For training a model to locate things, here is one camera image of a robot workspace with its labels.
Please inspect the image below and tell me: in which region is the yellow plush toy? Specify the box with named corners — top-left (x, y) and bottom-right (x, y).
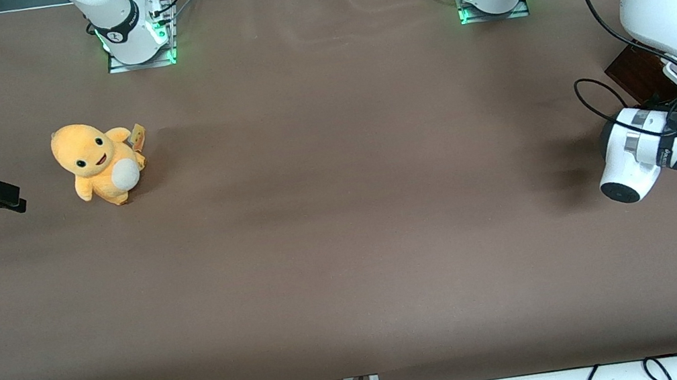
top-left (48, 114), bottom-right (153, 216)

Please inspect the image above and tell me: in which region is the yellow paper plush tag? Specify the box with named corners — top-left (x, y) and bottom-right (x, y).
top-left (127, 122), bottom-right (150, 154)

